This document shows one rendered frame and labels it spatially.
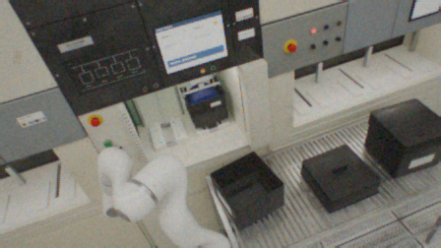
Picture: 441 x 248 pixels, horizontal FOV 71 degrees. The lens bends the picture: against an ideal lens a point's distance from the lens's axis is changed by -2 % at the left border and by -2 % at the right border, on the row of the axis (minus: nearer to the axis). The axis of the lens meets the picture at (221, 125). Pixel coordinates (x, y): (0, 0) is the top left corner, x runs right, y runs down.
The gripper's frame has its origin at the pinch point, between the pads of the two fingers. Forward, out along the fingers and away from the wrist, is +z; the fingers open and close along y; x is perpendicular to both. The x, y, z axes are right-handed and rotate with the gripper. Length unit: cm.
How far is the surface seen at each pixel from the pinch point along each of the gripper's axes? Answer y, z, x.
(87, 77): 5.5, 9.1, 36.5
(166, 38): 41, 9, 43
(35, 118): -20.5, 8.3, 25.7
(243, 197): 55, -17, -43
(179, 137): 34, 31, -30
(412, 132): 141, -34, -19
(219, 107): 61, 29, -16
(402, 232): 158, -40, -120
